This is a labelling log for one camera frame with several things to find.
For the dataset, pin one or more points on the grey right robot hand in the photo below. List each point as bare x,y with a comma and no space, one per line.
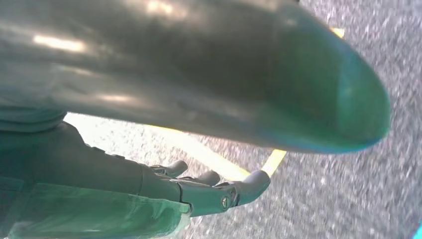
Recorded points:
197,66

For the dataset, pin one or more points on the yellow floor tape square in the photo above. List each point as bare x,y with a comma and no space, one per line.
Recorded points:
211,158

